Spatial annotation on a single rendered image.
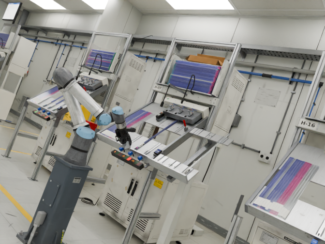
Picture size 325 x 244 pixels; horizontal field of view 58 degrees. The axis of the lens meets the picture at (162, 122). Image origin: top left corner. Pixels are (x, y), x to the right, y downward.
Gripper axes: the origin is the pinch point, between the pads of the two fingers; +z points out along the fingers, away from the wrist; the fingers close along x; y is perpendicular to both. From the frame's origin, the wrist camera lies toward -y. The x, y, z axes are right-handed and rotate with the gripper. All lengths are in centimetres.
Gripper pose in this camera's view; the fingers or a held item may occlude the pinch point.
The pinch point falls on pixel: (129, 147)
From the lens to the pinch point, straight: 225.6
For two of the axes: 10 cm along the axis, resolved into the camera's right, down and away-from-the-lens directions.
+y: -6.8, 4.5, -5.9
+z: 1.4, 8.6, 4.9
